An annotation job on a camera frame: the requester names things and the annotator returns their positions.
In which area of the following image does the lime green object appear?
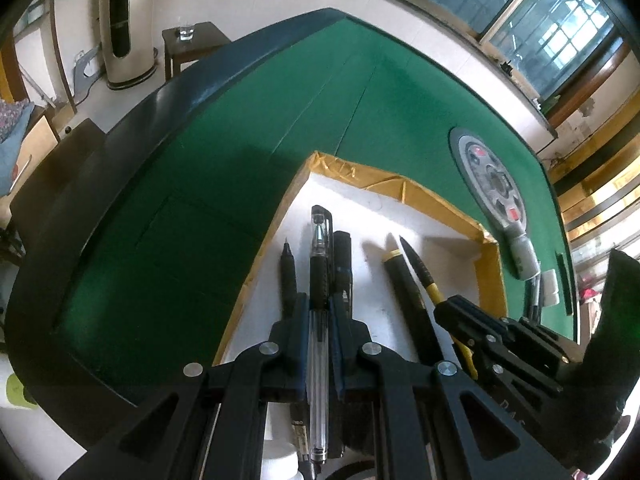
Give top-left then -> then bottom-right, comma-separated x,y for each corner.
5,372 -> 38,408

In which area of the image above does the white eraser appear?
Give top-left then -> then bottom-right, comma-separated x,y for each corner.
541,269 -> 560,306

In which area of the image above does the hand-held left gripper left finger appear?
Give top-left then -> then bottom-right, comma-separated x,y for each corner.
57,292 -> 311,480

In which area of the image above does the dark wooden side table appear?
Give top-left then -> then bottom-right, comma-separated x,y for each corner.
10,117 -> 106,226

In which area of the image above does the light wooden bench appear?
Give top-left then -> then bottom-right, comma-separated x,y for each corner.
10,110 -> 61,196

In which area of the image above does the green felt mahjong table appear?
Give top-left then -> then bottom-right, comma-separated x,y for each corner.
7,7 -> 583,411

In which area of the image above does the large framed window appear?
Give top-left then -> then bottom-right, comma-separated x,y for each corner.
280,0 -> 631,131

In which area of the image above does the blue patterned cloth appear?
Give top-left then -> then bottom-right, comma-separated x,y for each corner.
0,100 -> 36,196

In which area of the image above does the thick black pen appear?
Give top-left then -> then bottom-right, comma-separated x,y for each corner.
382,247 -> 446,366

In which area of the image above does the white standing air conditioner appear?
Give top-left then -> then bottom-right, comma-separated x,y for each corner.
97,0 -> 158,92

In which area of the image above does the white box with yellow tape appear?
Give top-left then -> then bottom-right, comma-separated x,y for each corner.
212,150 -> 508,480

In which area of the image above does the small white bottle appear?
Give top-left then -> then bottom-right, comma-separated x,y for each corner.
509,234 -> 541,278

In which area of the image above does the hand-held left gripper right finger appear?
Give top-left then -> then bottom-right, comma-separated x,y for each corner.
330,297 -> 576,480

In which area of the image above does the round grey control panel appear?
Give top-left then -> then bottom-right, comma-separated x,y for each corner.
448,126 -> 527,236

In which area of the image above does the black and yellow pen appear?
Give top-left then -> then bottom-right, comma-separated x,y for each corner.
398,234 -> 478,381

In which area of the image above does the clear pen with black grip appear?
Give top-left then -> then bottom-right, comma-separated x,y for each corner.
306,205 -> 335,463

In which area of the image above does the dark pen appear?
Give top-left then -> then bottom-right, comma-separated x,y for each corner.
525,275 -> 543,323

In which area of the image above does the slim black pen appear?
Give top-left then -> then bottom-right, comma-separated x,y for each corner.
279,237 -> 318,480

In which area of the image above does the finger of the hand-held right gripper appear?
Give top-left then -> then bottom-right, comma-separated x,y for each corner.
470,340 -> 563,393
434,296 -> 571,361

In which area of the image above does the small dark wooden stool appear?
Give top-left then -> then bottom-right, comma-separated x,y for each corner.
161,22 -> 233,81

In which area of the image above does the black marker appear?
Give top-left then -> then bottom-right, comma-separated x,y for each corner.
327,230 -> 376,461

